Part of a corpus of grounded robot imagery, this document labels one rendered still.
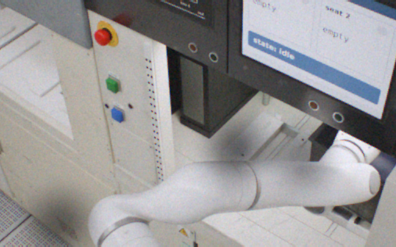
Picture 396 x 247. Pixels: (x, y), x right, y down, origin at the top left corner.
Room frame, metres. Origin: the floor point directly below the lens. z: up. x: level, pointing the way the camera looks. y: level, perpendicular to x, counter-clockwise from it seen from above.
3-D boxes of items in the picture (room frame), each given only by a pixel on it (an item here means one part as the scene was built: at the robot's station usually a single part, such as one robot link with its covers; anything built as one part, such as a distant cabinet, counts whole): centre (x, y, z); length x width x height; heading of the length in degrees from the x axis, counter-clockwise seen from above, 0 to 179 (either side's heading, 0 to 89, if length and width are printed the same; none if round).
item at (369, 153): (0.89, -0.35, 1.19); 0.11 x 0.10 x 0.07; 141
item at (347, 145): (0.84, -0.31, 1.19); 0.09 x 0.03 x 0.08; 51
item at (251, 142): (1.14, -0.20, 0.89); 0.22 x 0.21 x 0.04; 140
